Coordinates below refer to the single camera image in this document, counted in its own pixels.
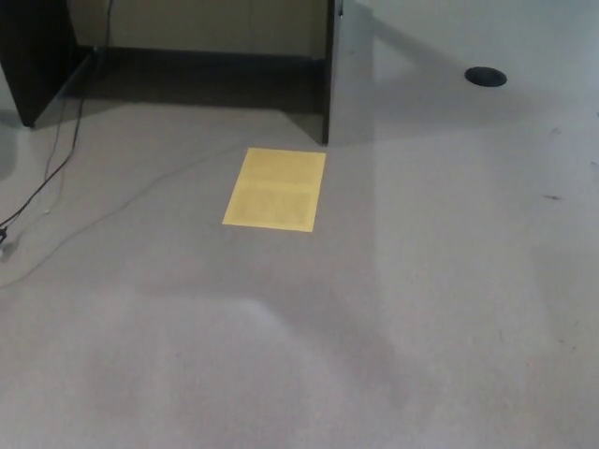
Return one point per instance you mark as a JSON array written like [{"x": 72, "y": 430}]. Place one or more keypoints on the yellow paper sheet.
[{"x": 276, "y": 189}]

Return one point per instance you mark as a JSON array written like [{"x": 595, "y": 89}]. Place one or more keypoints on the black round floor cover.
[{"x": 486, "y": 75}]

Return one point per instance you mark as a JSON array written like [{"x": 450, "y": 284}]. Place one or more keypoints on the black plug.
[{"x": 3, "y": 234}]

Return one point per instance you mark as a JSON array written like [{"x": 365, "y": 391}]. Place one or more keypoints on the dark wooden desk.
[{"x": 37, "y": 56}]

